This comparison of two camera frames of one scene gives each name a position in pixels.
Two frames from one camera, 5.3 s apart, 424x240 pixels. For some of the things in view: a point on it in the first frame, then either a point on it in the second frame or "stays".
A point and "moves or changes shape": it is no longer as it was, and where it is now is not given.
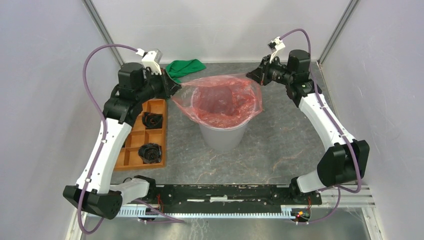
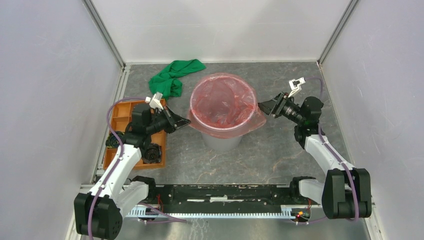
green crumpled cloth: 175,68 stays
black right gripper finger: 257,74 to 269,107
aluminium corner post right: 337,31 stays
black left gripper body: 156,86 to 160,123
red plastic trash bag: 223,101 moves or changes shape
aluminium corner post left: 97,18 stays
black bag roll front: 150,153 stays
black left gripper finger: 171,87 to 175,121
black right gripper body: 273,72 to 288,109
